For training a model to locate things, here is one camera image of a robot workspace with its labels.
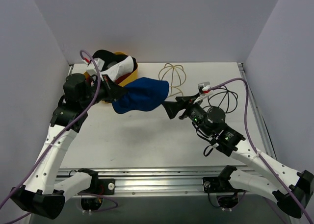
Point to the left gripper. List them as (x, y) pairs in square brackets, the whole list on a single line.
[(107, 87)]

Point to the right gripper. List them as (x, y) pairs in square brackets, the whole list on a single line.
[(183, 107)]

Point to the blue bucket hat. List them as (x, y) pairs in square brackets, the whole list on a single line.
[(143, 94)]

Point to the dark red hat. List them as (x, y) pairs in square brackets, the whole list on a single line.
[(123, 80)]

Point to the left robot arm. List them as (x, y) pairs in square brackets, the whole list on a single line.
[(39, 194)]

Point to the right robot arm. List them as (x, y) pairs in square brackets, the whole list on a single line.
[(290, 189)]

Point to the white hat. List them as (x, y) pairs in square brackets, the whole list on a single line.
[(120, 69)]

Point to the yellow bin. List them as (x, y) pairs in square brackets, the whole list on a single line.
[(133, 73)]

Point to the black cap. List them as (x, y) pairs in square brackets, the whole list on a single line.
[(115, 59)]

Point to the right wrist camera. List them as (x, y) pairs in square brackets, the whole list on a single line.
[(204, 91)]

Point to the gold wire hat stand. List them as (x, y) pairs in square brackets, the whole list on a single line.
[(176, 77)]

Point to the black wire hat stand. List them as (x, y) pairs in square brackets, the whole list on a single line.
[(224, 98)]

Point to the aluminium rail frame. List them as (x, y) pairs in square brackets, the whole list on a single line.
[(146, 153)]

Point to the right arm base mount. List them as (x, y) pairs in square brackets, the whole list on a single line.
[(211, 184)]

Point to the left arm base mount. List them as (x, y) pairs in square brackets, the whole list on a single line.
[(106, 186)]

